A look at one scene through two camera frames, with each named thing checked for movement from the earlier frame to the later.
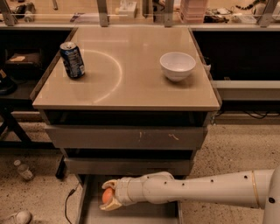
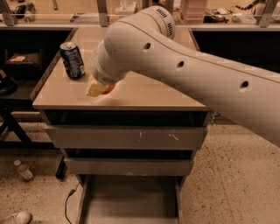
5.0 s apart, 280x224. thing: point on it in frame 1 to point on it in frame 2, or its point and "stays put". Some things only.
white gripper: [124, 191] to [107, 78]
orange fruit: [108, 195] to [108, 89]
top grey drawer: [124, 137] stays put
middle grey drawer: [125, 166] stays put
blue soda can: [72, 59] stays put
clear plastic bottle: [24, 170] stays put
